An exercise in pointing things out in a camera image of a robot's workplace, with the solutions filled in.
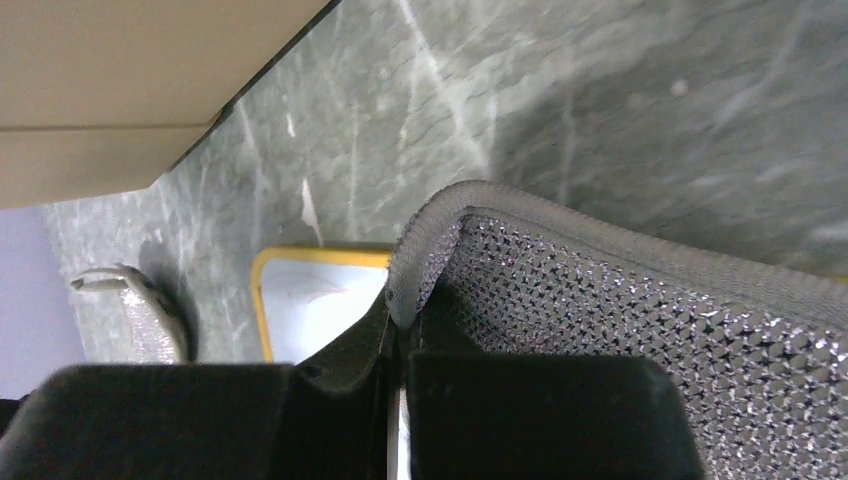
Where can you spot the yellow framed whiteboard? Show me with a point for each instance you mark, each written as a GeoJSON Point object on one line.
{"type": "Point", "coordinates": [307, 296]}

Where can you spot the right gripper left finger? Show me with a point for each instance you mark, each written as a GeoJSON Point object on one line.
{"type": "Point", "coordinates": [324, 418]}

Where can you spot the tan plastic toolbox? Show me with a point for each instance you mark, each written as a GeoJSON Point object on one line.
{"type": "Point", "coordinates": [100, 97]}

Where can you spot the grey scrubbing pad left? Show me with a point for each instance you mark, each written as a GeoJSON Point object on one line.
{"type": "Point", "coordinates": [158, 332]}

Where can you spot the grey mesh scrubbing pad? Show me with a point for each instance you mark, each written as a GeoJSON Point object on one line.
{"type": "Point", "coordinates": [759, 352]}

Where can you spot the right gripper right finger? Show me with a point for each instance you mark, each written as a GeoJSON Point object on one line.
{"type": "Point", "coordinates": [478, 415]}

